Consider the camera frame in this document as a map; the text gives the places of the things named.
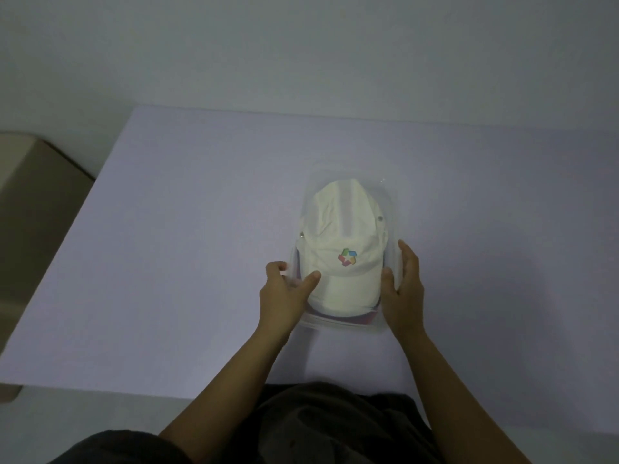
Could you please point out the person's right hand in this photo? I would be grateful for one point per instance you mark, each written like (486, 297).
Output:
(406, 309)

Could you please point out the person's left hand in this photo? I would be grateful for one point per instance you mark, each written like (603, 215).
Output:
(280, 309)

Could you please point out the red cap with black patch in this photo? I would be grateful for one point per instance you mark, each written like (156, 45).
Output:
(348, 317)

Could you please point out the clear plastic container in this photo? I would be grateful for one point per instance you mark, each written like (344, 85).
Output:
(338, 328)

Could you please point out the white cap with colourful logo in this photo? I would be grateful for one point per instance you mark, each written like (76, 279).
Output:
(338, 222)

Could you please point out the clear plastic lid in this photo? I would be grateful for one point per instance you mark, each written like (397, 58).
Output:
(333, 171)

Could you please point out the person's right forearm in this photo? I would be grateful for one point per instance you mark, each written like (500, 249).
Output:
(450, 405)

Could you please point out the person's left forearm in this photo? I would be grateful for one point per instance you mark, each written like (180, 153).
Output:
(232, 396)

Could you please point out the person's black shirt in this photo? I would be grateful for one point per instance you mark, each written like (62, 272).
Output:
(319, 425)

